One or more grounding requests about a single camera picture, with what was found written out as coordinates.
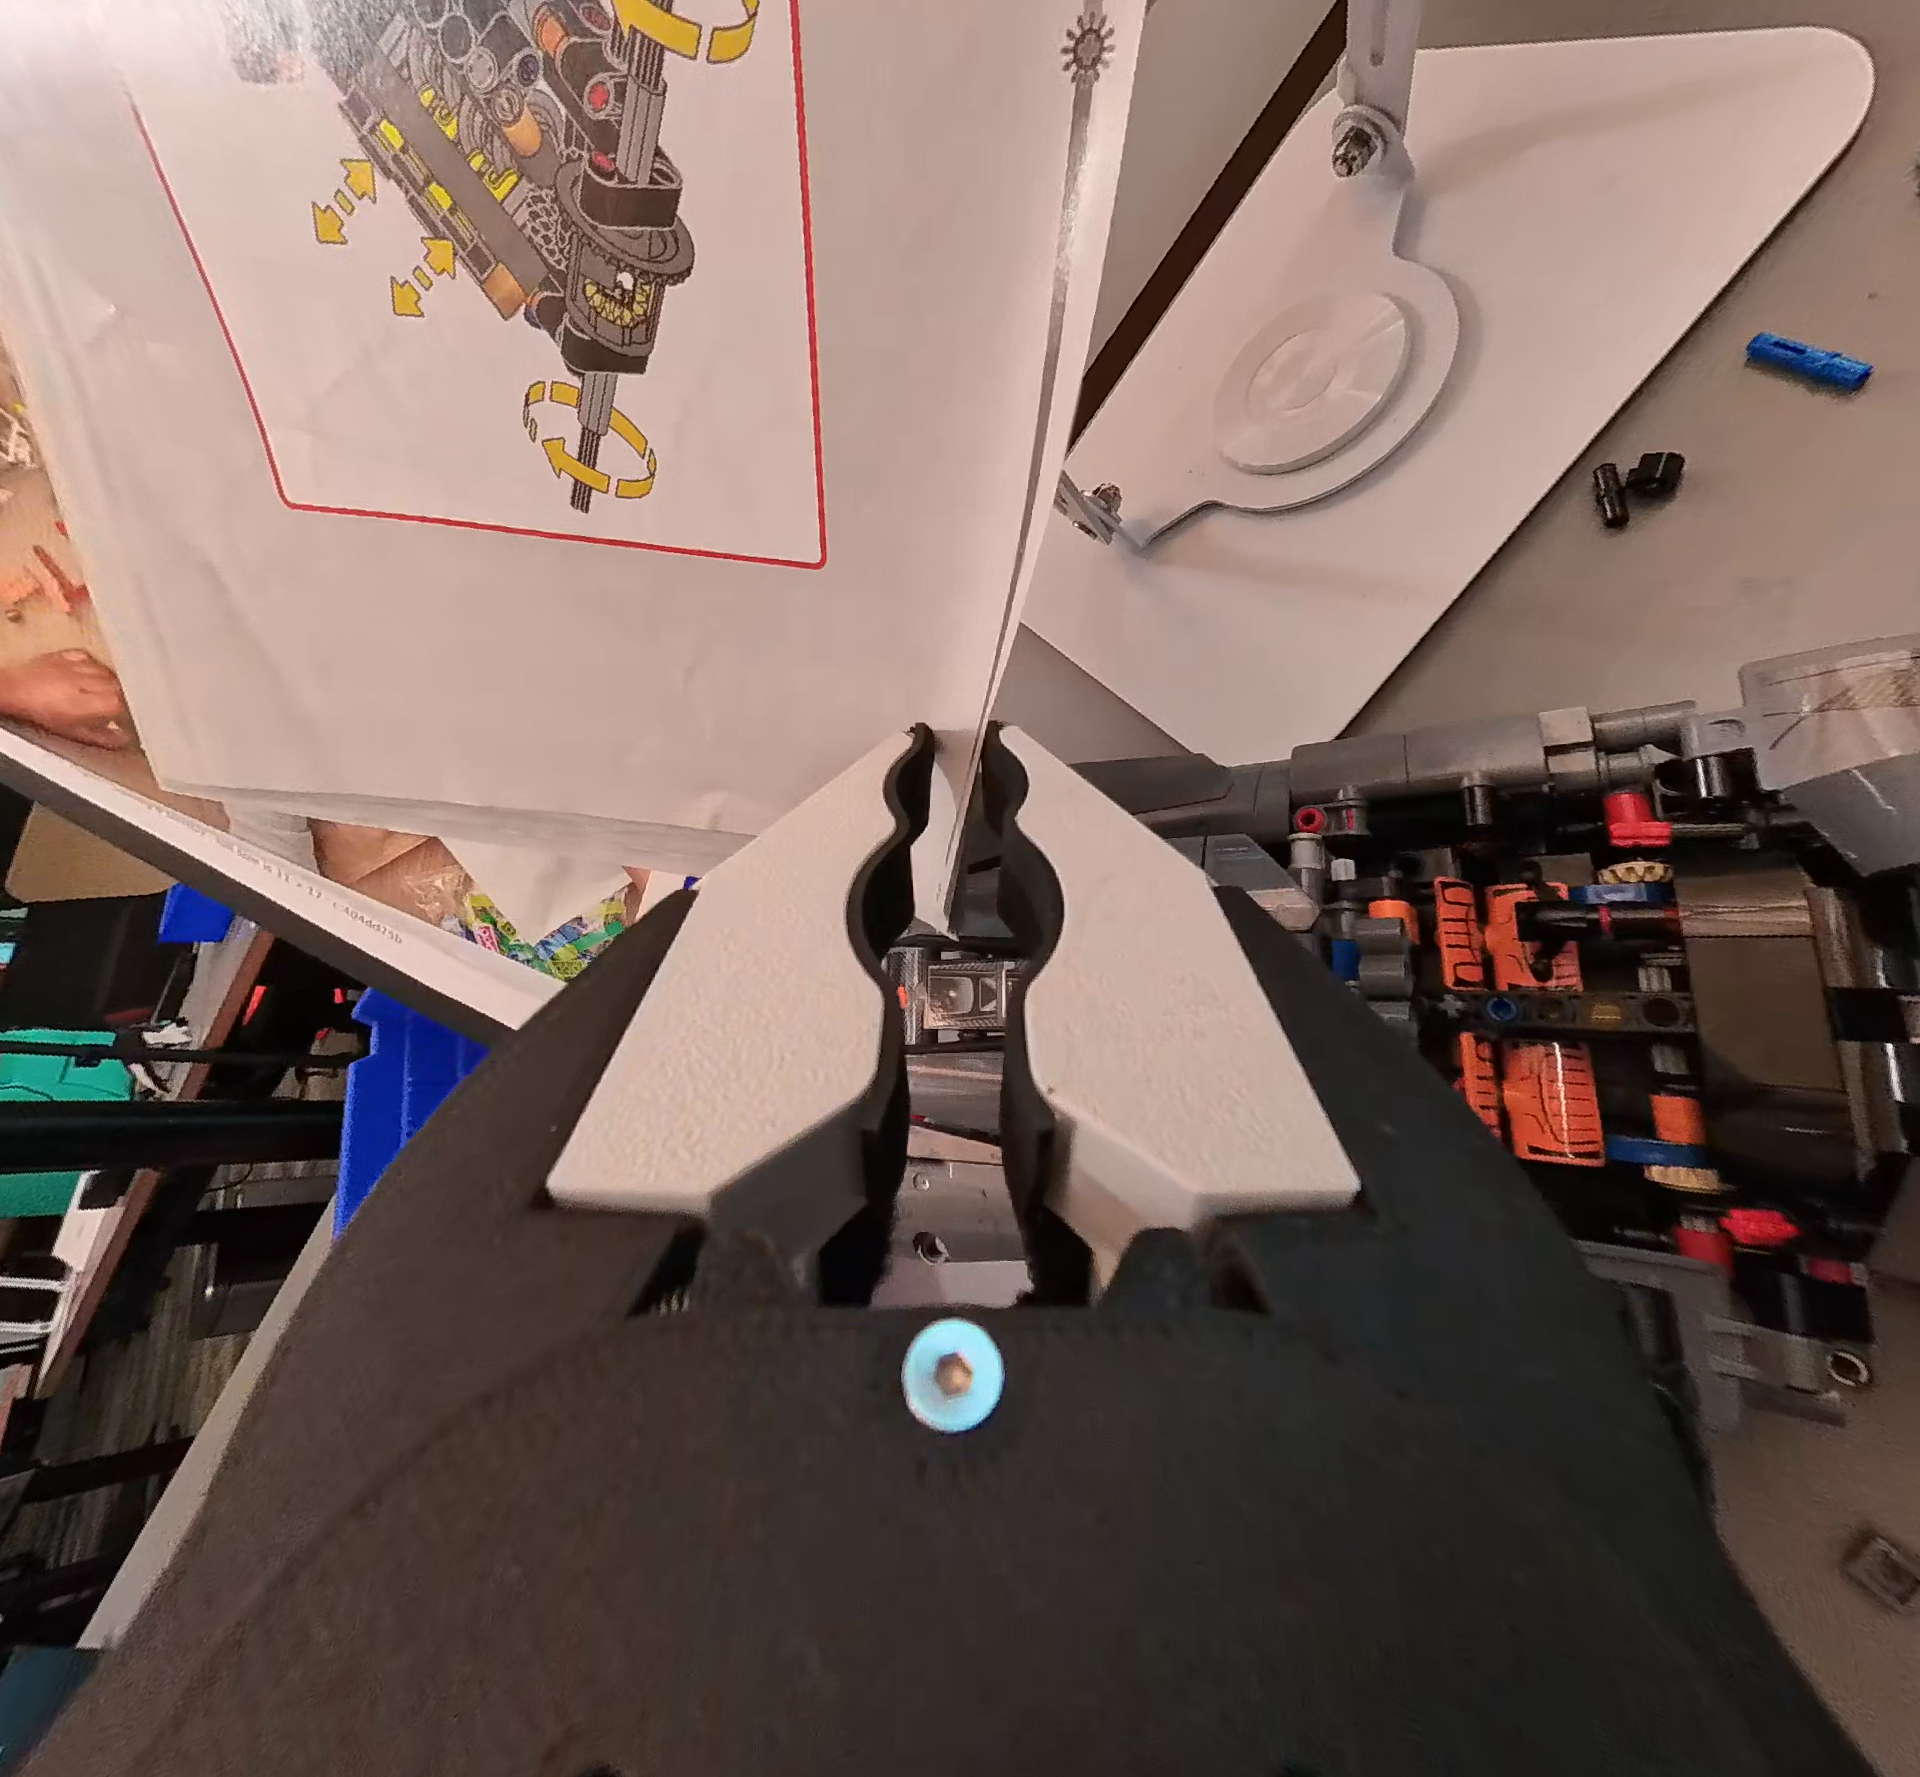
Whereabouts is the lego instruction booklet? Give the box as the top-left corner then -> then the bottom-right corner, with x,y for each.
0,0 -> 1171,1028

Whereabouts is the dark metal rack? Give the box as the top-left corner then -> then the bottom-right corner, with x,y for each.
0,1041 -> 362,1170

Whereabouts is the black lego connector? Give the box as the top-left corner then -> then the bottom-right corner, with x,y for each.
1591,449 -> 1691,530

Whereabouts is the blue storage bin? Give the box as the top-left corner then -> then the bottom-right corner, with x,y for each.
337,987 -> 496,1231

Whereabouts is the white book stand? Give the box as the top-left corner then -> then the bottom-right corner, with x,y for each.
1027,0 -> 1878,769

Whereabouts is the grey lego car model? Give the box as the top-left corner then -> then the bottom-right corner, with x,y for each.
893,645 -> 1920,1433

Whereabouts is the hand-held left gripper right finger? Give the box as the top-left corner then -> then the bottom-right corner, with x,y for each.
981,724 -> 1365,1304

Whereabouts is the blue lego pin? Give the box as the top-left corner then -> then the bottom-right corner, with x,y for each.
1745,329 -> 1878,389

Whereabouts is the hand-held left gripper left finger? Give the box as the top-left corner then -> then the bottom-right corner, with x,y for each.
546,728 -> 936,1304

